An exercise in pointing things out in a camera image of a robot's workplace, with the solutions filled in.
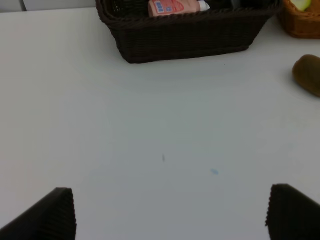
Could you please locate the orange wicker basket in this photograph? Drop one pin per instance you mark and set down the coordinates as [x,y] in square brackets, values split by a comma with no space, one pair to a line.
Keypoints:
[300,24]

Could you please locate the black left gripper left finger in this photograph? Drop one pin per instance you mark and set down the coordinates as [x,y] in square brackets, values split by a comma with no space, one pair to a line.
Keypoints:
[51,218]

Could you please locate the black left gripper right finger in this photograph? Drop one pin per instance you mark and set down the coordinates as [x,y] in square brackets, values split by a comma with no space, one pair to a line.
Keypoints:
[292,215]

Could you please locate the brown kiwi fruit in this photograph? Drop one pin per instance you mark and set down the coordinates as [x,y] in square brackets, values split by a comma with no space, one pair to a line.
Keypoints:
[306,73]

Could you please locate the pink bottle white cap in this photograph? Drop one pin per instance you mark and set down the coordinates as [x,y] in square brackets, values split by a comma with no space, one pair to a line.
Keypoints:
[172,7]

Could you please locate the dark brown wicker basket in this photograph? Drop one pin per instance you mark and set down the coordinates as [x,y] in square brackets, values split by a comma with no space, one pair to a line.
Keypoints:
[220,30]

